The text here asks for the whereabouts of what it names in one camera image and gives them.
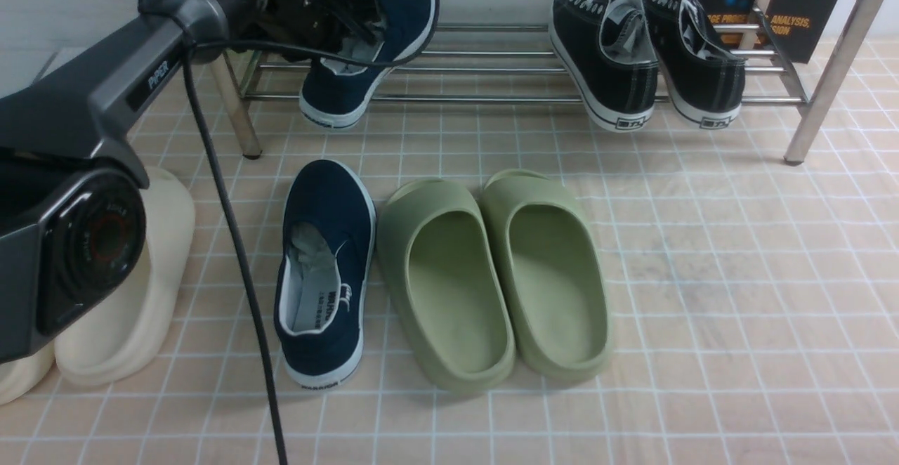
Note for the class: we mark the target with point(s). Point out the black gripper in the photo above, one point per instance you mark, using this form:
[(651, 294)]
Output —
[(321, 24)]

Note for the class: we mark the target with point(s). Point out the navy slip-on shoe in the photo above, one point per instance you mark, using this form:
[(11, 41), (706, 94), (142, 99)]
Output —
[(328, 232), (335, 94)]

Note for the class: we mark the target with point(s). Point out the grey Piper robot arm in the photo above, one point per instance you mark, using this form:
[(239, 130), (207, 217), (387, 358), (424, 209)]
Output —
[(73, 221)]

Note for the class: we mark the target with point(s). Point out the silver metal shoe rack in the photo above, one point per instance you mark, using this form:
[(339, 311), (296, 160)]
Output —
[(812, 107)]

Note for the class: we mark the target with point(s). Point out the left green foam slide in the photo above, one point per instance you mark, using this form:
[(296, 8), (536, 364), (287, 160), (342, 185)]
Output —
[(435, 259)]

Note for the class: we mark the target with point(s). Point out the green foam slide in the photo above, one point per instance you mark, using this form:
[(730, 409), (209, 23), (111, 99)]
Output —
[(435, 259), (548, 268)]

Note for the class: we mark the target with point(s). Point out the left black canvas sneaker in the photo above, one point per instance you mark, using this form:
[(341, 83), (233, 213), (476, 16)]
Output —
[(605, 47)]

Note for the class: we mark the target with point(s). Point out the black canvas sneaker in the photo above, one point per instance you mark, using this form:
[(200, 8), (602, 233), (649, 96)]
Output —
[(605, 47), (705, 79)]

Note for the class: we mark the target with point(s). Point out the right cream foam slide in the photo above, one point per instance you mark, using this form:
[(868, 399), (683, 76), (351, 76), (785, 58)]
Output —
[(124, 332)]

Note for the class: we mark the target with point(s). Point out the cream foam slide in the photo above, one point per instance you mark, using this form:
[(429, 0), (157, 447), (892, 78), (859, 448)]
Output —
[(124, 332), (20, 376)]

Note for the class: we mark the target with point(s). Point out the right green foam slide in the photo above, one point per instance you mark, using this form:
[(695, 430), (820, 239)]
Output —
[(548, 268)]

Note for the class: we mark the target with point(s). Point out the right black canvas sneaker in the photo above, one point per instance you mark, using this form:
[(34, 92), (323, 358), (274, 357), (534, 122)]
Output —
[(705, 79)]

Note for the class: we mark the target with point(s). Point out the left cream foam slide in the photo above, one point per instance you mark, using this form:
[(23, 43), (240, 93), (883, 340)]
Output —
[(20, 376)]

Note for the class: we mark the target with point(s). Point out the black poster board orange text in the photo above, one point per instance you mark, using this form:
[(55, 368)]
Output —
[(797, 24)]

